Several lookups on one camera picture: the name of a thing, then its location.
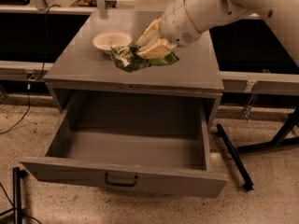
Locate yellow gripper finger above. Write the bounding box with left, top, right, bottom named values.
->
left=136, top=19, right=162, bottom=47
left=136, top=38, right=177, bottom=60

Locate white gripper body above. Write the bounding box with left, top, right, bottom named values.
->
left=160, top=0, right=201, bottom=47

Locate green jalapeno chip bag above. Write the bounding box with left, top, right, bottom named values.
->
left=110, top=45, right=179, bottom=73

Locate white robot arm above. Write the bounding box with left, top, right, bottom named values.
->
left=137, top=0, right=299, bottom=63

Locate grey drawer cabinet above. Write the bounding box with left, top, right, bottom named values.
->
left=45, top=8, right=223, bottom=124

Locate open grey top drawer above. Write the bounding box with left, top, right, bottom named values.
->
left=21, top=91, right=227, bottom=198

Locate white paper bowl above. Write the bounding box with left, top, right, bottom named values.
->
left=93, top=31, right=132, bottom=54

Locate black stand right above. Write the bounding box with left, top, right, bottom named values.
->
left=216, top=106, right=299, bottom=191

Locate black stand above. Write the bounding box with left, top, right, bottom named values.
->
left=0, top=167, right=26, bottom=224
left=216, top=106, right=299, bottom=191

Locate black stand left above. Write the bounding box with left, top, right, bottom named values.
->
left=0, top=167, right=26, bottom=224

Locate grey rail barrier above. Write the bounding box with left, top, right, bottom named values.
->
left=0, top=6, right=299, bottom=96

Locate black cable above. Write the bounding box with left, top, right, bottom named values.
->
left=0, top=4, right=62, bottom=136

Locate black drawer handle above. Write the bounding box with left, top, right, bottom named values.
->
left=104, top=173, right=138, bottom=188

